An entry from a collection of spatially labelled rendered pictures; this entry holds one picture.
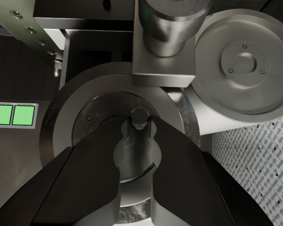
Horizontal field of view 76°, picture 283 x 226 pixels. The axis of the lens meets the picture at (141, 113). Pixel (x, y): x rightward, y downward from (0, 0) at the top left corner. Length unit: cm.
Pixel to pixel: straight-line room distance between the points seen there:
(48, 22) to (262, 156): 29
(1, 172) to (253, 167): 57
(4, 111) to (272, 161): 60
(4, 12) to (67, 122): 31
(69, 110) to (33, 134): 40
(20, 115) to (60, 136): 42
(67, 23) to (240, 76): 17
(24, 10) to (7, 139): 34
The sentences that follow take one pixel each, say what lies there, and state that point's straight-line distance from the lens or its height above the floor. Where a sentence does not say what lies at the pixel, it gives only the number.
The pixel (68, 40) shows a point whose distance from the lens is 22.
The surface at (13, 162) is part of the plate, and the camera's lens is 59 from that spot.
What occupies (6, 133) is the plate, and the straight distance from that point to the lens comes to 61.
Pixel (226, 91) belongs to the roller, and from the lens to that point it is 20.
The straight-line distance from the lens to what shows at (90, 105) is 16.
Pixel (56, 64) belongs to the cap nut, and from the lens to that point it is 57.
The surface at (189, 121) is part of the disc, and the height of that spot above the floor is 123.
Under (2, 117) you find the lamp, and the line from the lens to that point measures 62.
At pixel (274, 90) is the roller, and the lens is 22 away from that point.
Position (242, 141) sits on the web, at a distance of 33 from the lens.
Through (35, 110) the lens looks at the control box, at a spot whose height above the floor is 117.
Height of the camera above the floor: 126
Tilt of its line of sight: 11 degrees down
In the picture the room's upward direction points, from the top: 178 degrees counter-clockwise
